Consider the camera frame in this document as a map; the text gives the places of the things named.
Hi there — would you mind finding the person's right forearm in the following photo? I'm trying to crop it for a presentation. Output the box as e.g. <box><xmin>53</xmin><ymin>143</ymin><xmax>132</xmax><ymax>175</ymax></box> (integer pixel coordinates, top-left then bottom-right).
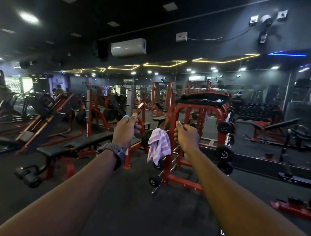
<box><xmin>180</xmin><ymin>147</ymin><xmax>311</xmax><ymax>236</ymax></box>

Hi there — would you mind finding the white air conditioner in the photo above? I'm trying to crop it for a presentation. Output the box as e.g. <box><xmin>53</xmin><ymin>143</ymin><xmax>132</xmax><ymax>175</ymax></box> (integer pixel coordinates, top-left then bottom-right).
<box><xmin>109</xmin><ymin>36</ymin><xmax>148</xmax><ymax>59</ymax></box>

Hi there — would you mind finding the white wall box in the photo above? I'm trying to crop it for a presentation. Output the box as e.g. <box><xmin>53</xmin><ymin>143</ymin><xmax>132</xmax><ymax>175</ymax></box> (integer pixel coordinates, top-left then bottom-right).
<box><xmin>175</xmin><ymin>31</ymin><xmax>188</xmax><ymax>43</ymax></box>

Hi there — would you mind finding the large wall mirror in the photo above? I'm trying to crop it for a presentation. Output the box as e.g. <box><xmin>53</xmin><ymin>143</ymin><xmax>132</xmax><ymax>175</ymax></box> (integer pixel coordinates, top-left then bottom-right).
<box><xmin>57</xmin><ymin>43</ymin><xmax>311</xmax><ymax>170</ymax></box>

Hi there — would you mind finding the red barbell rack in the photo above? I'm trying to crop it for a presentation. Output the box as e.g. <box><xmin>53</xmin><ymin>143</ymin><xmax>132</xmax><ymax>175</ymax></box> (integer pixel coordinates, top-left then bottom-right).
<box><xmin>149</xmin><ymin>89</ymin><xmax>238</xmax><ymax>195</ymax></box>

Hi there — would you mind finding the black wristwatch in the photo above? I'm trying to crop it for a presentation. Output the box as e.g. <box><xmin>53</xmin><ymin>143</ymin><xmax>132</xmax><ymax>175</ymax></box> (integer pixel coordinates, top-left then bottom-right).
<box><xmin>95</xmin><ymin>141</ymin><xmax>127</xmax><ymax>172</ymax></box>

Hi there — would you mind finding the person's right hand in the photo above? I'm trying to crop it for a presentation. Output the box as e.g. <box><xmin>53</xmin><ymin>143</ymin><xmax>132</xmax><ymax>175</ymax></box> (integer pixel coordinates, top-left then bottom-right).
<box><xmin>172</xmin><ymin>120</ymin><xmax>201</xmax><ymax>157</ymax></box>

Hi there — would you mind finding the red black leg press machine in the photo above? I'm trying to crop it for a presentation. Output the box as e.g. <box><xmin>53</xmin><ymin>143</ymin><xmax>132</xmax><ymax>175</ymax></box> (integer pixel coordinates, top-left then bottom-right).
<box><xmin>0</xmin><ymin>87</ymin><xmax>86</xmax><ymax>161</ymax></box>

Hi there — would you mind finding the person's left forearm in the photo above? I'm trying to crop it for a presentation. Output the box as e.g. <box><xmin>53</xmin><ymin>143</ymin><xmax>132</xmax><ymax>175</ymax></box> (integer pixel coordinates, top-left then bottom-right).
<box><xmin>0</xmin><ymin>144</ymin><xmax>118</xmax><ymax>236</ymax></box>

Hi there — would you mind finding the person's left hand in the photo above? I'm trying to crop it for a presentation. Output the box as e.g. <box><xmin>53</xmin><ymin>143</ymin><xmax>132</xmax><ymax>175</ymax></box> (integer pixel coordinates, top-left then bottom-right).
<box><xmin>112</xmin><ymin>111</ymin><xmax>143</xmax><ymax>153</ymax></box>

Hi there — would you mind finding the red bench press stand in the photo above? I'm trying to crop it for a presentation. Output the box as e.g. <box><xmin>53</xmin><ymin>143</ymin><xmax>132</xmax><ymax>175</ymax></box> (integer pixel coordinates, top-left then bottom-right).
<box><xmin>121</xmin><ymin>90</ymin><xmax>153</xmax><ymax>171</ymax></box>

